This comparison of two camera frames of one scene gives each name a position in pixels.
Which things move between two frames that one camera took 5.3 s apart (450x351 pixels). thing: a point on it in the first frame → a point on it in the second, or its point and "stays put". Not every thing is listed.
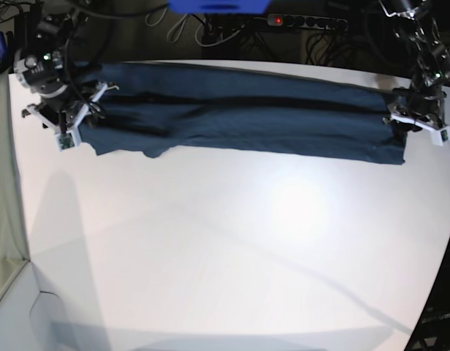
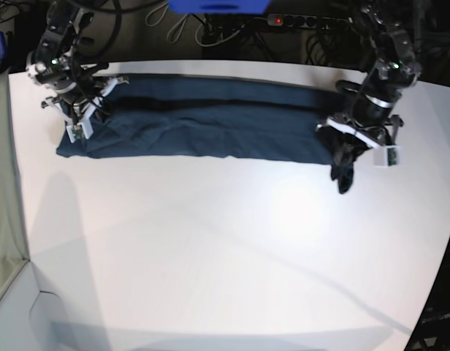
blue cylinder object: x=2 y=47 stays put
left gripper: x=424 y=112 → x=345 y=148
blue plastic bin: x=218 y=6 stays put
